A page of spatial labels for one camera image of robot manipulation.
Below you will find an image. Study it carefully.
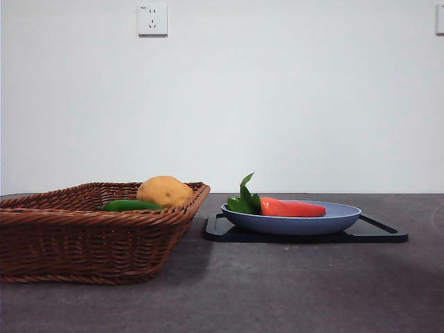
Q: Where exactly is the orange carrot with green leaves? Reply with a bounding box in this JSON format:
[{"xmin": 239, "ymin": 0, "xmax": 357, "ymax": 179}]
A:
[{"xmin": 226, "ymin": 172, "xmax": 327, "ymax": 218}]

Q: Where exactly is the blue round plate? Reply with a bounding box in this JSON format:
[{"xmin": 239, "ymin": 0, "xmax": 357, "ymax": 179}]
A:
[{"xmin": 221, "ymin": 200, "xmax": 362, "ymax": 237}]

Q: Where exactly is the yellow-brown potato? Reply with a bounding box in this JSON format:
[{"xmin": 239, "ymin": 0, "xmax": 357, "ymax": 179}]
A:
[{"xmin": 135, "ymin": 175, "xmax": 194, "ymax": 208}]

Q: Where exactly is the black flat tray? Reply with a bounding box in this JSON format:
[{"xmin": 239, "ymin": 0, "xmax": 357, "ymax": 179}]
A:
[{"xmin": 203, "ymin": 212, "xmax": 409, "ymax": 244}]

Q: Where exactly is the green chili pepper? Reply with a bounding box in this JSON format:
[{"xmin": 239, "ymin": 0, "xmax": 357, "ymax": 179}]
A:
[{"xmin": 96, "ymin": 199, "xmax": 164, "ymax": 212}]

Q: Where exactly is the brown wicker basket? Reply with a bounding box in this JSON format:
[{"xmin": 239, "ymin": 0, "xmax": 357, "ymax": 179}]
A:
[{"xmin": 0, "ymin": 181, "xmax": 212, "ymax": 286}]

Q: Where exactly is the white wall socket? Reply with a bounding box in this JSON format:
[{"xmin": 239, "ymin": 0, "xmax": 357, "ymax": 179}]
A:
[{"xmin": 137, "ymin": 3, "xmax": 169, "ymax": 37}]

